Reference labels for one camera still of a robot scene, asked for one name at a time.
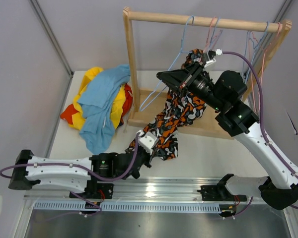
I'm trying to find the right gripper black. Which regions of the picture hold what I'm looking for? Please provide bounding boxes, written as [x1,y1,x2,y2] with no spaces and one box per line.
[156,61,225,113]

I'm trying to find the black orange camouflage shorts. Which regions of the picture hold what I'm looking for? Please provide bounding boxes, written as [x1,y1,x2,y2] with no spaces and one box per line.
[124,48,209,161]

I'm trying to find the blue wire hanger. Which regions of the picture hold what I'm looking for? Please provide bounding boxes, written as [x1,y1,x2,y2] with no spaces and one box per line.
[140,15,195,112]

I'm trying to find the yellow shorts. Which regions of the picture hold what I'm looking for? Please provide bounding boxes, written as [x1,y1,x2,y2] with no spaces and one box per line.
[69,66,130,131]

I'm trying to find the pink wire hanger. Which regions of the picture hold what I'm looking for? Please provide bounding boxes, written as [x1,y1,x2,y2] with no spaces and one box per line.
[244,22,283,113]
[203,16,217,52]

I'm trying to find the light blue shorts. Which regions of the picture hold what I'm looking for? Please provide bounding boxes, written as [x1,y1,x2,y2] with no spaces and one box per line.
[77,64,131,155]

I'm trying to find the orange red shorts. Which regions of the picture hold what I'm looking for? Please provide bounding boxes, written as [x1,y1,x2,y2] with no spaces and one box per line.
[60,84,133,130]

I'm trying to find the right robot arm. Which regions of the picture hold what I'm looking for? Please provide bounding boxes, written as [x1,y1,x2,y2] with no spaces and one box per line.
[156,62,298,210]

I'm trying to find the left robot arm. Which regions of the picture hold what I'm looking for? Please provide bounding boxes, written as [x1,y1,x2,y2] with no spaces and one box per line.
[8,148,151,198]

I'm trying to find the wooden clothes rack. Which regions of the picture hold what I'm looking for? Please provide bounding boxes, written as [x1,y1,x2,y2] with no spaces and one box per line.
[123,7,292,127]

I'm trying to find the aluminium mounting rail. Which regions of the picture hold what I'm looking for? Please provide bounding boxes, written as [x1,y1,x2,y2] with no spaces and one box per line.
[23,177,276,200]

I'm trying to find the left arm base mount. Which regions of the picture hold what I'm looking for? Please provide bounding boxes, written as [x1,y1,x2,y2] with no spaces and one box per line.
[77,180,114,199]

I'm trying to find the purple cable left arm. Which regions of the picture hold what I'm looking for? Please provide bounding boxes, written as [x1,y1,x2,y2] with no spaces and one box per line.
[0,132,142,215]

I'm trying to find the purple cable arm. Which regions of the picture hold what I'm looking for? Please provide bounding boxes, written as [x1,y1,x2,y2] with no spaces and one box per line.
[222,51,298,211]
[0,132,142,215]

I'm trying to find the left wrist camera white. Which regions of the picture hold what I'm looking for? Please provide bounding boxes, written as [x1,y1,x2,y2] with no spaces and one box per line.
[136,130,158,155]

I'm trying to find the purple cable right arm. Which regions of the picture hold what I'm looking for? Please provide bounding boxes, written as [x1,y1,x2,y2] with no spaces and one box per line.
[222,51,298,211]

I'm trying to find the slotted cable duct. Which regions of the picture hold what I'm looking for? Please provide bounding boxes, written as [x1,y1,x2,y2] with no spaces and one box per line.
[33,200,222,214]

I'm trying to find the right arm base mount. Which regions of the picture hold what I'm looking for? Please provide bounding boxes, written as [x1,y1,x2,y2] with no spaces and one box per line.
[197,174,247,202]

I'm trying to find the aluminium frame post left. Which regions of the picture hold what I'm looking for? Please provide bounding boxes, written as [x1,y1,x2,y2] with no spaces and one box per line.
[28,0,73,77]

